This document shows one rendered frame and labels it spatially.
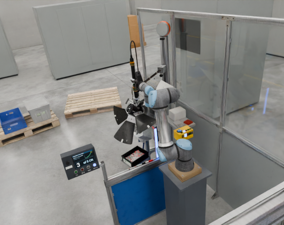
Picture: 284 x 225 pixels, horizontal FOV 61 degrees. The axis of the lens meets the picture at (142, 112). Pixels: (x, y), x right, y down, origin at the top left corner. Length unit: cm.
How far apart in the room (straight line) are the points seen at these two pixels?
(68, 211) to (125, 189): 109
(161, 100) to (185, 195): 76
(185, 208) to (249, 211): 160
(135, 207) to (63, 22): 599
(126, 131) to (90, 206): 117
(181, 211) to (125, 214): 72
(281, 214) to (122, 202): 205
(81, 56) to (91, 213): 552
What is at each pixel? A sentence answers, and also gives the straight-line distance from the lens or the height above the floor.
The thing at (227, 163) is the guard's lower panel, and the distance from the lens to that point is 273.
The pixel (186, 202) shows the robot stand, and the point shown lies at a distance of 202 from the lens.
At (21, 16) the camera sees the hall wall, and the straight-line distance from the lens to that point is 1413.
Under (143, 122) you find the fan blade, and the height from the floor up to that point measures 117.
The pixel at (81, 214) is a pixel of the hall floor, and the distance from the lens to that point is 320.
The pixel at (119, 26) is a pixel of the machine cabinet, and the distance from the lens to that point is 805.
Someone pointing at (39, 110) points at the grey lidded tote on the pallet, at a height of 40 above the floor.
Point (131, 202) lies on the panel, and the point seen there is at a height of 45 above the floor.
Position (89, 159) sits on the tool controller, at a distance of 197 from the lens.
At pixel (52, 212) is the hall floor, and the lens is 336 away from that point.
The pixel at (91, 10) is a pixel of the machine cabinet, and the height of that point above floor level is 179.
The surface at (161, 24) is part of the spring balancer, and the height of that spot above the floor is 193.
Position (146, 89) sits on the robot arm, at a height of 157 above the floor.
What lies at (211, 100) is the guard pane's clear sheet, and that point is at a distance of 257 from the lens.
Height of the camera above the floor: 235
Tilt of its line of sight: 28 degrees down
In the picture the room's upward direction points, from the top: 6 degrees counter-clockwise
